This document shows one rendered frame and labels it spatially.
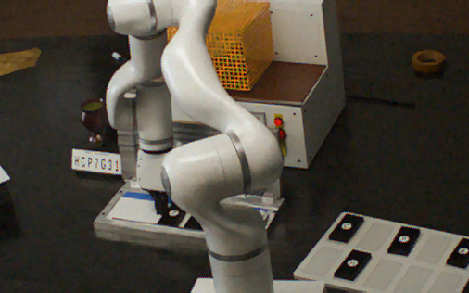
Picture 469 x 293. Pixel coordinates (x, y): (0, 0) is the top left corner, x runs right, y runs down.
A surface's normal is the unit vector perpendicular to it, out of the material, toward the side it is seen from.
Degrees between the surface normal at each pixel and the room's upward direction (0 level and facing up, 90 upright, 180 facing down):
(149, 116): 79
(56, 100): 0
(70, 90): 0
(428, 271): 0
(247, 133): 24
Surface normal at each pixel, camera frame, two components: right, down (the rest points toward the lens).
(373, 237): -0.12, -0.85
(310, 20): -0.37, 0.51
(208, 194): 0.41, 0.43
